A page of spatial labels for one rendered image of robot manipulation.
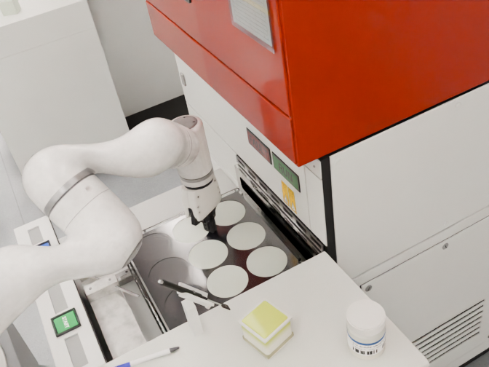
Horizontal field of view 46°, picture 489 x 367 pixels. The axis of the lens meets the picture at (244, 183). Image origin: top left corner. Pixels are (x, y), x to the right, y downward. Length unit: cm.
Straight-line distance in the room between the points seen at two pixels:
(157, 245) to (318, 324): 52
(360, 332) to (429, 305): 73
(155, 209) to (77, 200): 85
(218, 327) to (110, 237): 40
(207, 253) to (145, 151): 58
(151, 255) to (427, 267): 74
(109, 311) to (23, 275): 56
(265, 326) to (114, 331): 42
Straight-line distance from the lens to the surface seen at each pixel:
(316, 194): 125
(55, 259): 92
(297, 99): 107
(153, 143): 95
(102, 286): 148
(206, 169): 136
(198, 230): 154
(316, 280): 128
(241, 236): 149
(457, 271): 178
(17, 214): 340
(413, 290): 168
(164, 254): 150
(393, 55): 117
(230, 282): 140
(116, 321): 143
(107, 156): 95
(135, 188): 324
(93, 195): 94
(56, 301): 143
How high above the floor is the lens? 194
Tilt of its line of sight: 39 degrees down
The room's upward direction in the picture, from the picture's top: 11 degrees counter-clockwise
